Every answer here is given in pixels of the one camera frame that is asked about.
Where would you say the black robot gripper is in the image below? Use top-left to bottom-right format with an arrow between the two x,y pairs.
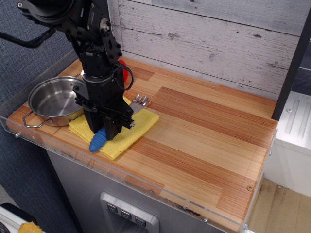
73,72 -> 134,140

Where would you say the blue handled metal fork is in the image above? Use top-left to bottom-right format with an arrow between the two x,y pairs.
89,94 -> 149,152

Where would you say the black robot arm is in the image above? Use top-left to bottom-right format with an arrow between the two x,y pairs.
17,0 -> 134,140

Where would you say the yellow folded towel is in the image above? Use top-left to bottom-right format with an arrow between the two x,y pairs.
69,109 -> 159,160

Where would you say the red plastic egg shell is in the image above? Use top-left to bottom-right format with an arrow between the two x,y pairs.
118,60 -> 129,82

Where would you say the stainless steel pot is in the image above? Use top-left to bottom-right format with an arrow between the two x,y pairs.
22,76 -> 86,128

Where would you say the silver toy fridge cabinet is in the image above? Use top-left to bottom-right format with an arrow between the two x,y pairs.
47,151 -> 220,233

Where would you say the clear acrylic edge guard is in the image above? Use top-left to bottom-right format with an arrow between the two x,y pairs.
1,112 -> 277,233

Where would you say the grey dispenser button panel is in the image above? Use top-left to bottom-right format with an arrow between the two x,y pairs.
100,192 -> 160,233

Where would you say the yellow black object corner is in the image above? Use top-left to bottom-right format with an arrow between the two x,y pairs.
0,203 -> 44,233

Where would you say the white ridged side cabinet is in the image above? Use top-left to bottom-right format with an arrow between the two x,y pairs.
263,91 -> 311,197

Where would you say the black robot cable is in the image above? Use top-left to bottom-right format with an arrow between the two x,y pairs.
0,28 -> 57,49

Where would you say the dark vertical post right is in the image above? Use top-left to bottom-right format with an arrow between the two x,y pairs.
271,9 -> 311,120

